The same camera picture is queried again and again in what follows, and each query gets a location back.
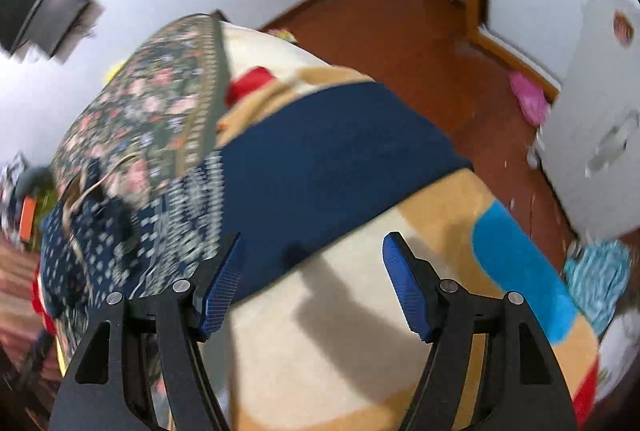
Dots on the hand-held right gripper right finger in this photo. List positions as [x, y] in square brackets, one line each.
[407, 286]

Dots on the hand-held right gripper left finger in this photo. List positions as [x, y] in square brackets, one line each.
[222, 291]

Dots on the navy printed dress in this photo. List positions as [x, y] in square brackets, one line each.
[325, 146]

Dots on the cream tan plush blanket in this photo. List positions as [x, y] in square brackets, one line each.
[350, 361]

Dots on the red cloth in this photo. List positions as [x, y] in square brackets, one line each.
[46, 311]

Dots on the teal patterned cloth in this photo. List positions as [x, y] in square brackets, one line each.
[597, 281]

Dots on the brown striped cloth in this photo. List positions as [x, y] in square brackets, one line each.
[20, 291]

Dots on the orange box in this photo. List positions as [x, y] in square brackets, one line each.
[27, 218]

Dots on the dark floral blanket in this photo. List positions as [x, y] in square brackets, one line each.
[150, 86]

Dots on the dark grey cushion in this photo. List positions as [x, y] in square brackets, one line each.
[34, 181]

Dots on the pink bag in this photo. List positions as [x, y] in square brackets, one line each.
[527, 98]

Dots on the pile of mixed clutter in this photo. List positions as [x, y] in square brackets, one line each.
[11, 191]

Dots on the yellow plush toy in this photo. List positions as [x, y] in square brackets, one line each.
[114, 72]

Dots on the white cabinet door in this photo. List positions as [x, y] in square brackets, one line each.
[590, 111]

